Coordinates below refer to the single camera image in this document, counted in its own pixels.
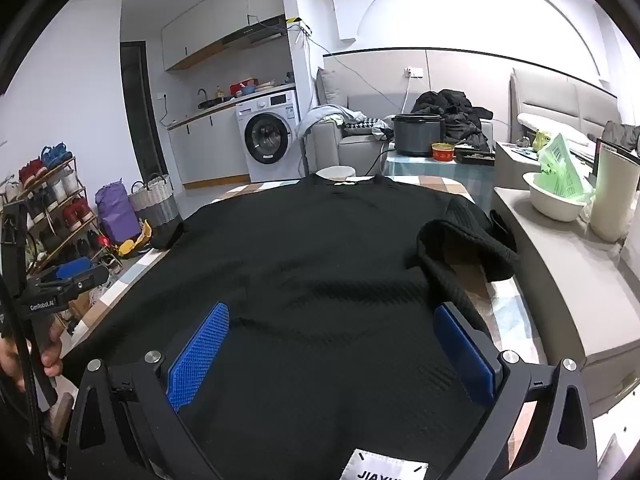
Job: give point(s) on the green plastic bag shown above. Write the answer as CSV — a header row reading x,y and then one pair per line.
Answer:
x,y
562,170

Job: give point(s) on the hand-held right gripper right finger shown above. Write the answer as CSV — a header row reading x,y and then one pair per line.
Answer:
x,y
465,350

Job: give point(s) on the person's left hand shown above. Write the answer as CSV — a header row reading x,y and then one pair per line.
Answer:
x,y
50,360

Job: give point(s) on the red tin can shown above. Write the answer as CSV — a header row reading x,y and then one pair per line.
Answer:
x,y
443,154

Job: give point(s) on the grey nightstand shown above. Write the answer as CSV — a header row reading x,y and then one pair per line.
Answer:
x,y
510,170

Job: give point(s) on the padded beige headboard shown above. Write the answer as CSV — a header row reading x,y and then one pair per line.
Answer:
x,y
550,95

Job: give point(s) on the dark grey cloth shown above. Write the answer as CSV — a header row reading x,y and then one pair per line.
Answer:
x,y
622,135

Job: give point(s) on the woven grey white basket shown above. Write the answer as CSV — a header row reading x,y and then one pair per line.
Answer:
x,y
155,207

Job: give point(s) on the grey sofa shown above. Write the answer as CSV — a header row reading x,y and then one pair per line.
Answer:
x,y
325,145

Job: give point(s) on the black food tray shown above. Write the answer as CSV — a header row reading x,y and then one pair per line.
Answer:
x,y
475,159

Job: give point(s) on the round white stool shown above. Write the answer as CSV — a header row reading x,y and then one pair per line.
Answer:
x,y
336,173

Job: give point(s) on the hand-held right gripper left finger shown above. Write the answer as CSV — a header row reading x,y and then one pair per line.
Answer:
x,y
200,355

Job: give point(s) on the white bowl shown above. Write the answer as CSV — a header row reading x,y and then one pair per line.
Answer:
x,y
550,205

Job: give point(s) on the black sink with faucet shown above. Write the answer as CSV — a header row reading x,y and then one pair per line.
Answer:
x,y
212,102

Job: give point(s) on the red box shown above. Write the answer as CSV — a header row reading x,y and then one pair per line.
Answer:
x,y
242,87

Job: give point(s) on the purple bag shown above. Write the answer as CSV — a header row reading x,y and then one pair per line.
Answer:
x,y
117,210

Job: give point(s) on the light grey blanket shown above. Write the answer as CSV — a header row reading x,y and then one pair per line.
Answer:
x,y
320,115

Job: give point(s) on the shoe rack with shoes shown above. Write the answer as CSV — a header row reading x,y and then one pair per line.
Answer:
x,y
55,195

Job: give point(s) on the black knit sweater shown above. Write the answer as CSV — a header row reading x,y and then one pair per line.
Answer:
x,y
300,270

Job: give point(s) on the small table with blue cloth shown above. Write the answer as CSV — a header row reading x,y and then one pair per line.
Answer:
x,y
415,167

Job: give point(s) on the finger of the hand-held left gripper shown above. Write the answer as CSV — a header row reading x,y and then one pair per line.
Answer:
x,y
72,269
87,277

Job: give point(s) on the dark grey rice cooker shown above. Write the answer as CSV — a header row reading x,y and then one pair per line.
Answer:
x,y
417,135

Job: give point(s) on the cream cylinder appliance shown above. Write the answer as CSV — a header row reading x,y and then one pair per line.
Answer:
x,y
612,195

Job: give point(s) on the white wall socket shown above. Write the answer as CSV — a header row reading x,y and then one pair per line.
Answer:
x,y
414,71

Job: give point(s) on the kitchen counter with cabinets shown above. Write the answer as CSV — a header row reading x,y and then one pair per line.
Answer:
x,y
210,150

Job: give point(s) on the checkered tablecloth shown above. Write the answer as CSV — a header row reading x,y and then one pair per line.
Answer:
x,y
510,310

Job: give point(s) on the black white checked pillow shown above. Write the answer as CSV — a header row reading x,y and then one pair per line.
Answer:
x,y
362,124

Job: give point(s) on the beige bench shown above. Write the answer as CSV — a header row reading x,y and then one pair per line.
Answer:
x,y
565,280

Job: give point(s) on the white wall cabinets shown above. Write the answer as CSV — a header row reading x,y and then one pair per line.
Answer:
x,y
210,30

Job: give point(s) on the yellow toy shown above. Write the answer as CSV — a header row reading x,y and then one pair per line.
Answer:
x,y
132,246

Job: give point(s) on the pile of black clothes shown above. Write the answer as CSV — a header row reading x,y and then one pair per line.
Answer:
x,y
455,110

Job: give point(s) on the range hood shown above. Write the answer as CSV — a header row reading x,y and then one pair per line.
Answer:
x,y
250,35

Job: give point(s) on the dark door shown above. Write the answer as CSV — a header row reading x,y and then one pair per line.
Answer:
x,y
142,110

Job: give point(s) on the white washing machine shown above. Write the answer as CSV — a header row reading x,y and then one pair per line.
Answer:
x,y
267,135

